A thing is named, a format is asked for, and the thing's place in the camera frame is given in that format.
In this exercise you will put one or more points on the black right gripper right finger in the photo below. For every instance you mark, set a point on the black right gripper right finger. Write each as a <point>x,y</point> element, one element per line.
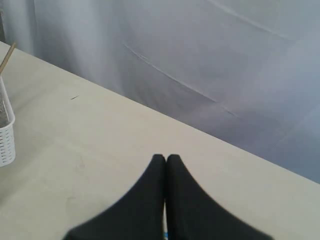
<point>191,214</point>

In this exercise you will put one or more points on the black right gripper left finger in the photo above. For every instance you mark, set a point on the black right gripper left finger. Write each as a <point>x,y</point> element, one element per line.
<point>138,215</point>

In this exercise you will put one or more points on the white woven plastic basket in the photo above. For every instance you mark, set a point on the white woven plastic basket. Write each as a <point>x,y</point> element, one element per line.
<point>7,140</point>

